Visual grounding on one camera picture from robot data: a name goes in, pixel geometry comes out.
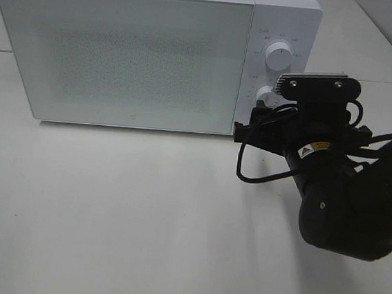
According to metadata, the white microwave door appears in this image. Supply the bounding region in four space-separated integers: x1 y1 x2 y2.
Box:
0 0 252 135

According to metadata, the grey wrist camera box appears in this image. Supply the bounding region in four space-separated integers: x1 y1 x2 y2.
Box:
274 73 362 103

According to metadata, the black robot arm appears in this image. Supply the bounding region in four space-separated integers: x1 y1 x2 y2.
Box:
234 102 392 261

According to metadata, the upper white power knob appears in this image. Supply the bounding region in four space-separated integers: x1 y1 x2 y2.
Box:
265 40 294 71

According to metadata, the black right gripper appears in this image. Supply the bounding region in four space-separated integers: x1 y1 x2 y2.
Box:
233 101 373 169

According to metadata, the white timer knob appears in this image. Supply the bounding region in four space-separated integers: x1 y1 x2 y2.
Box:
256 86 279 106

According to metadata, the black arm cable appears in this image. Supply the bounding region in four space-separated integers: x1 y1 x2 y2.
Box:
234 91 392 199

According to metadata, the white microwave oven body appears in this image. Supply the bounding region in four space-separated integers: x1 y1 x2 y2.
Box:
0 0 326 148

